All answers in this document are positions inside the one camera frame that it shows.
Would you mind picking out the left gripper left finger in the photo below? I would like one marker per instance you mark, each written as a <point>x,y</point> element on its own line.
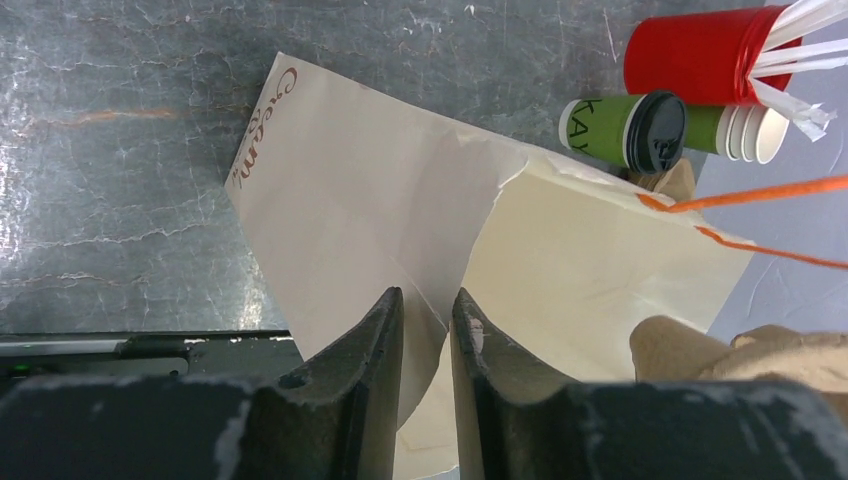
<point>332,417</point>

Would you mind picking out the green paper coffee cup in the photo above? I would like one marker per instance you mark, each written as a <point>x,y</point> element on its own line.
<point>599,127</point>

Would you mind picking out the stack of paper cups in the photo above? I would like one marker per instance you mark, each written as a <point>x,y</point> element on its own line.
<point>751,134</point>

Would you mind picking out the red straw holder cup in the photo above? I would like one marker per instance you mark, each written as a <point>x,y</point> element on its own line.
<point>706,59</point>

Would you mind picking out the brown cardboard cup carrier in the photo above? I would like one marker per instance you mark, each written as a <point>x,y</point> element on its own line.
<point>664,349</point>

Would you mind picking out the white wrapped straws bundle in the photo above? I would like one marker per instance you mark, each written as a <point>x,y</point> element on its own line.
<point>777,57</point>

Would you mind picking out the black cup lid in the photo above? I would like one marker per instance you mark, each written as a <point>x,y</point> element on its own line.
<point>656,132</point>

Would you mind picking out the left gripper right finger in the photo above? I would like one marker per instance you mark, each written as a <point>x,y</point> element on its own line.
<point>519,418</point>

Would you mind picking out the paper takeout bag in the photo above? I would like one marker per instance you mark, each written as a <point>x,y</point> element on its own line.
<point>344,192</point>

